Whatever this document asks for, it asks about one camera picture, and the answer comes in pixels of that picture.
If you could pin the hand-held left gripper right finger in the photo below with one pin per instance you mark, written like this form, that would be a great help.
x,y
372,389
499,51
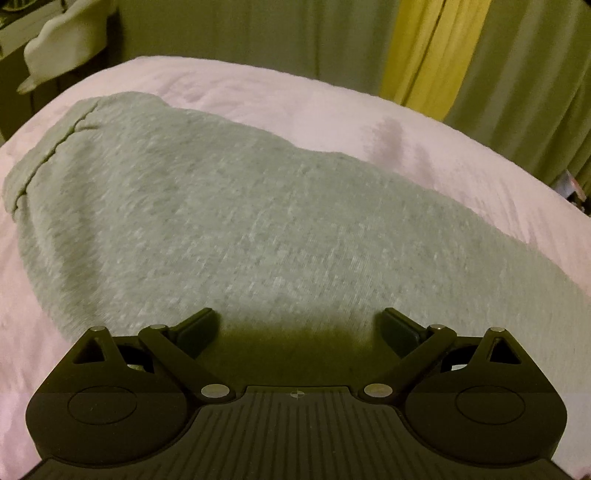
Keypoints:
x,y
398,330

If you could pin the pink small box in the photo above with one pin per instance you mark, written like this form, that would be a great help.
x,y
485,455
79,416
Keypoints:
x,y
575,185

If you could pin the white plush figure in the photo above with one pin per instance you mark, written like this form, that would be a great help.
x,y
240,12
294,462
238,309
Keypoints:
x,y
69,41

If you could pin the green curtain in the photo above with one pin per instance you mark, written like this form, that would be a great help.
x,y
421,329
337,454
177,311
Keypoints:
x,y
277,37
531,83

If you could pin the pink fleece blanket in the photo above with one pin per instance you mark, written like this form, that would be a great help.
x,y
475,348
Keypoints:
x,y
300,106

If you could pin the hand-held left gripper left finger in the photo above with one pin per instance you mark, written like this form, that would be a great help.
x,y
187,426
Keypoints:
x,y
198,330

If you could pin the yellow curtain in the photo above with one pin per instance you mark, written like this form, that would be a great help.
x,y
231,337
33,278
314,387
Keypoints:
x,y
429,50

